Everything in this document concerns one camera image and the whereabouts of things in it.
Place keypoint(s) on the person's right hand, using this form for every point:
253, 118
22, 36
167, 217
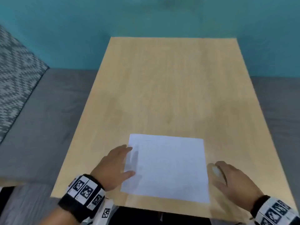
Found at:
241, 187

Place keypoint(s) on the person's left hand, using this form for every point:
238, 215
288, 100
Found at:
109, 171

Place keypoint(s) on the person's right fingers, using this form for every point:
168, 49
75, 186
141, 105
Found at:
222, 167

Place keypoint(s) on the person's left thumb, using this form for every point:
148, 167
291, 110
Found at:
128, 175

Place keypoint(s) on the small white object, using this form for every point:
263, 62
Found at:
216, 171

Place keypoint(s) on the person's left forearm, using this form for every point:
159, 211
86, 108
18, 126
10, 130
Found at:
58, 217

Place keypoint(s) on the white paper sheet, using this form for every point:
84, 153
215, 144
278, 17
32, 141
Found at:
168, 166

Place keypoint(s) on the person's black clothing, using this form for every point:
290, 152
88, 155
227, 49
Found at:
150, 216

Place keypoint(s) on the marker-tagged left wrist band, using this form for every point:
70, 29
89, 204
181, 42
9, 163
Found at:
82, 194

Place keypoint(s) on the marker-tagged wrist band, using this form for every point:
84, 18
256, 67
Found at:
276, 212
82, 194

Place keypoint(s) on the marker-tagged right wrist band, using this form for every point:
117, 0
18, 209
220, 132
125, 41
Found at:
276, 212

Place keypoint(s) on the grey patterned cushion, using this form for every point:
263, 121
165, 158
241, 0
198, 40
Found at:
16, 77

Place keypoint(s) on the white marker-tagged wrist camera mount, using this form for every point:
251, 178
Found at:
105, 212

